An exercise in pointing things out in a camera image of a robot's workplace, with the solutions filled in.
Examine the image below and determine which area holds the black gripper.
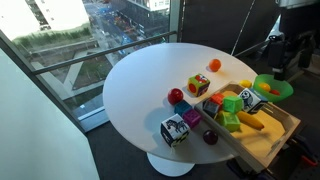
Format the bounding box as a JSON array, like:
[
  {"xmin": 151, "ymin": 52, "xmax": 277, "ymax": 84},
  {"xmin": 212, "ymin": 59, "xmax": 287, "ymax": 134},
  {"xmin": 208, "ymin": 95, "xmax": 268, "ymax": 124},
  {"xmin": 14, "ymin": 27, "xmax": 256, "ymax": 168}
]
[{"xmin": 267, "ymin": 34, "xmax": 288, "ymax": 82}]

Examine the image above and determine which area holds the black and blue fabric cube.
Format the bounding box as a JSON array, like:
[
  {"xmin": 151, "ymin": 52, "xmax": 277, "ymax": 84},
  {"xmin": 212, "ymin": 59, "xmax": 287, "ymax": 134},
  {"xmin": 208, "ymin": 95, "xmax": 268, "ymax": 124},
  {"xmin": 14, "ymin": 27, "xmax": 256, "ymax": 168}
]
[{"xmin": 237, "ymin": 87, "xmax": 269, "ymax": 115}]

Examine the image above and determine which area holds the yellow-orange toy fruit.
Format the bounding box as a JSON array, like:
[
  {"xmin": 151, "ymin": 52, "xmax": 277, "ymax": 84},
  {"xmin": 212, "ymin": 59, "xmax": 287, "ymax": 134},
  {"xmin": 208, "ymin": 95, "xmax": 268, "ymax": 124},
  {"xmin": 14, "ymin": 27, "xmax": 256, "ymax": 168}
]
[{"xmin": 258, "ymin": 82, "xmax": 272, "ymax": 93}]

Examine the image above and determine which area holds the yellow toy lemon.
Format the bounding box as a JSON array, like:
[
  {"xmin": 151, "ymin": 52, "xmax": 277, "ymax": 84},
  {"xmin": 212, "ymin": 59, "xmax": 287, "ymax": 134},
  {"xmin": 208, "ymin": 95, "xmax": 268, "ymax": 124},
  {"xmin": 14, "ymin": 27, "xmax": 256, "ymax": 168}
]
[{"xmin": 239, "ymin": 79, "xmax": 253, "ymax": 89}]

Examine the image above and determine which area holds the bright green rubber cube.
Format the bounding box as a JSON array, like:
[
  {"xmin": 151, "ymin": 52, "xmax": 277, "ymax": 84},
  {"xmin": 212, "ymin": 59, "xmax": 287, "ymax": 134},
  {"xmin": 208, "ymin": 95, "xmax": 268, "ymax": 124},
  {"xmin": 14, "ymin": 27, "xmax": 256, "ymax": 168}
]
[{"xmin": 222, "ymin": 95, "xmax": 244, "ymax": 114}]

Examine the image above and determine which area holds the orange toy fruit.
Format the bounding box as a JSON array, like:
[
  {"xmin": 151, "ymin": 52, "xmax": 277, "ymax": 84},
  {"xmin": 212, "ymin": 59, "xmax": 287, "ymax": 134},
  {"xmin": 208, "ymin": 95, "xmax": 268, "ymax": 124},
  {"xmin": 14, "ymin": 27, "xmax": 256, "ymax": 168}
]
[{"xmin": 208, "ymin": 58, "xmax": 222, "ymax": 73}]

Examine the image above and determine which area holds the orange rubber cube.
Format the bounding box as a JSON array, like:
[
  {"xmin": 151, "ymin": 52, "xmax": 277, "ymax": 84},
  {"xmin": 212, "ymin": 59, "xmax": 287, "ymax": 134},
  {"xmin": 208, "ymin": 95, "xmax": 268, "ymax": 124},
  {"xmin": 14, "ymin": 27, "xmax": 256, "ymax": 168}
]
[{"xmin": 209, "ymin": 92, "xmax": 226, "ymax": 107}]

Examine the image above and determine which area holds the wooden tray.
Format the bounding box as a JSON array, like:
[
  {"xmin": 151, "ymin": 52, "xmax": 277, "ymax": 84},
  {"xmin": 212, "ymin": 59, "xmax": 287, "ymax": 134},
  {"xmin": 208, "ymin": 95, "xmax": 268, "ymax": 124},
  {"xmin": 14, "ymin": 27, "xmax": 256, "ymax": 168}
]
[{"xmin": 194, "ymin": 81, "xmax": 302, "ymax": 173}]

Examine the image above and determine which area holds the yellow-green rubber cube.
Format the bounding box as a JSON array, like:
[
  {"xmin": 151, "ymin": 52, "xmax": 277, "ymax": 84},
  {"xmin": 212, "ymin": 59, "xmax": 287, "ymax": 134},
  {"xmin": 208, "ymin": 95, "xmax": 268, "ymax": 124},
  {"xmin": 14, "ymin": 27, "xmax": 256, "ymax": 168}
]
[{"xmin": 216, "ymin": 110, "xmax": 242, "ymax": 133}]

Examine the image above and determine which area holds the grey rubber cube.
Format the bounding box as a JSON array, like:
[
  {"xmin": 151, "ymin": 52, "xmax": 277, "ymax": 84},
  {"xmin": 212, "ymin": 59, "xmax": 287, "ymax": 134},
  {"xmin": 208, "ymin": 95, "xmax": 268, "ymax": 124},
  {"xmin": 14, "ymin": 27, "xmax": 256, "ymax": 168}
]
[{"xmin": 202, "ymin": 99, "xmax": 221, "ymax": 119}]

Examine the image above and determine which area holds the multicolour fabric cube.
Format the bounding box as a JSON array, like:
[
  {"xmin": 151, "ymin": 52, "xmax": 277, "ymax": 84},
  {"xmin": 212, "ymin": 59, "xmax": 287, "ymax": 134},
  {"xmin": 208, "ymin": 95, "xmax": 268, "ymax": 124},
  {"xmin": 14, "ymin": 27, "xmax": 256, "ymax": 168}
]
[{"xmin": 187, "ymin": 73, "xmax": 211, "ymax": 98}]

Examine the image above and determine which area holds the dark purple toy plum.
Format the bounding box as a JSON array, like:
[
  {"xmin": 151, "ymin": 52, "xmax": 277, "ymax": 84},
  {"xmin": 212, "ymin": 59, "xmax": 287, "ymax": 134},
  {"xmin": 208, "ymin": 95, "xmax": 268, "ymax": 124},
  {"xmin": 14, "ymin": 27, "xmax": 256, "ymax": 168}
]
[{"xmin": 202, "ymin": 129, "xmax": 219, "ymax": 146}]

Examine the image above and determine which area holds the magenta rubber cube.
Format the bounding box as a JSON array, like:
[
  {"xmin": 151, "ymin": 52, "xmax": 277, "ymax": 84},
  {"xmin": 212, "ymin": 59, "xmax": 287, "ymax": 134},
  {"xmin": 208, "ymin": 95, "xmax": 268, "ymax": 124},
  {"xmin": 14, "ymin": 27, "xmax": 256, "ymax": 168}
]
[{"xmin": 182, "ymin": 108, "xmax": 203, "ymax": 129}]

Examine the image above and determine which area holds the teal rubber cube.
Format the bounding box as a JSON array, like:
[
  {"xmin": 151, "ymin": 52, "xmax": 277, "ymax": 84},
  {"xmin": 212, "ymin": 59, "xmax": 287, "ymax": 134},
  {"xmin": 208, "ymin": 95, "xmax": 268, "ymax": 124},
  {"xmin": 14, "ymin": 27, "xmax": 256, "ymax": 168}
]
[{"xmin": 173, "ymin": 99, "xmax": 193, "ymax": 117}]

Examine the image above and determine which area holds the red toy apple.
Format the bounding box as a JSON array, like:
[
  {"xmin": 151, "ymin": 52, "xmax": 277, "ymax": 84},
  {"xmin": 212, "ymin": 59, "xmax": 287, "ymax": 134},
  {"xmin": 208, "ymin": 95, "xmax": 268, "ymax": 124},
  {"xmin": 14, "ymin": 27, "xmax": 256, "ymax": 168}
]
[{"xmin": 167, "ymin": 87, "xmax": 185, "ymax": 106}]

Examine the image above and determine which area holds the zebra print fabric cube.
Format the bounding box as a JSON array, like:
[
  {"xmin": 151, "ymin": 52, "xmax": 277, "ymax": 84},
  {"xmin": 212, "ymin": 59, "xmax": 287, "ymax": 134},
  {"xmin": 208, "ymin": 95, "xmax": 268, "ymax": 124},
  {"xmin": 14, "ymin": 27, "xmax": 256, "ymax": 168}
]
[{"xmin": 160, "ymin": 113, "xmax": 191, "ymax": 148}]

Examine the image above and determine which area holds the green plastic bowl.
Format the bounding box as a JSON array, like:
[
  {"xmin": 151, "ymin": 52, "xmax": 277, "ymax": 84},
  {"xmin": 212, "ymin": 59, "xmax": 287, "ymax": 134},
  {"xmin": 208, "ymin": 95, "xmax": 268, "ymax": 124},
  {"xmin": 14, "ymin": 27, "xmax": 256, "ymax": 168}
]
[{"xmin": 252, "ymin": 73, "xmax": 295, "ymax": 103}]

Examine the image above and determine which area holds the yellow banana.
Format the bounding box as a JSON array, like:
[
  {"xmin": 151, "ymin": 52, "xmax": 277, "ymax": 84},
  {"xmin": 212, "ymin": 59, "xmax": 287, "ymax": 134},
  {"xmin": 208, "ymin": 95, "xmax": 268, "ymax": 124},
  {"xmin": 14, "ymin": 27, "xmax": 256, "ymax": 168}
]
[{"xmin": 236, "ymin": 109, "xmax": 265, "ymax": 131}]

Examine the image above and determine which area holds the red and black clamp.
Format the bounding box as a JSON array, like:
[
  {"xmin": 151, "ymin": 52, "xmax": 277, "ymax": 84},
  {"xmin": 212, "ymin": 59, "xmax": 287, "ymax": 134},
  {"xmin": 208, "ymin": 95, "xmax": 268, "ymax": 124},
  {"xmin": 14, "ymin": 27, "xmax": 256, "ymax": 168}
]
[{"xmin": 299, "ymin": 153, "xmax": 320, "ymax": 168}]

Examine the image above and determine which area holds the balcony metal railing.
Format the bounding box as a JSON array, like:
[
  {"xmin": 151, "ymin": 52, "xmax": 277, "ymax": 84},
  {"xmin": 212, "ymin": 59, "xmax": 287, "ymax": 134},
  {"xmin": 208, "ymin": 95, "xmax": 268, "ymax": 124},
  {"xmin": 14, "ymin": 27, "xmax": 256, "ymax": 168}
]
[{"xmin": 31, "ymin": 30, "xmax": 178, "ymax": 76}]

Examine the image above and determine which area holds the thin hanging cable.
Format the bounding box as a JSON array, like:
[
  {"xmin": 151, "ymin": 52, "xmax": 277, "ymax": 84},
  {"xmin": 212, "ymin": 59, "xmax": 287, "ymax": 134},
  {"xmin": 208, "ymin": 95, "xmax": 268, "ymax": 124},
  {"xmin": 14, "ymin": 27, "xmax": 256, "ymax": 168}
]
[{"xmin": 230, "ymin": 0, "xmax": 258, "ymax": 56}]

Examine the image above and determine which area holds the white table pedestal base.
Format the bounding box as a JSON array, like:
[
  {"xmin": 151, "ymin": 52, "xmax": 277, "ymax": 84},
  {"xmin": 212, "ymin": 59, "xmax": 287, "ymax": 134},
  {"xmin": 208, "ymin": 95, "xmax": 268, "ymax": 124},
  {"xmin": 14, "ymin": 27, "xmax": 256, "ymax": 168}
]
[{"xmin": 146, "ymin": 151, "xmax": 196, "ymax": 178}]

